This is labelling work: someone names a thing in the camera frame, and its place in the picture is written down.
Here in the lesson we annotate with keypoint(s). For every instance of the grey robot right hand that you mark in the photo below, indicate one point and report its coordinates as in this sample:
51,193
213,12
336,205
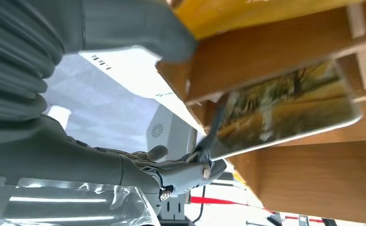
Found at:
61,156

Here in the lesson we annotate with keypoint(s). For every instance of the silver kiosk stand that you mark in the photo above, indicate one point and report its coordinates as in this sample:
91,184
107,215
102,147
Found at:
176,131

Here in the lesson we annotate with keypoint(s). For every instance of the wooden divided box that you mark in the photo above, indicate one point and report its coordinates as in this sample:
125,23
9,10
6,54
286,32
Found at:
310,181

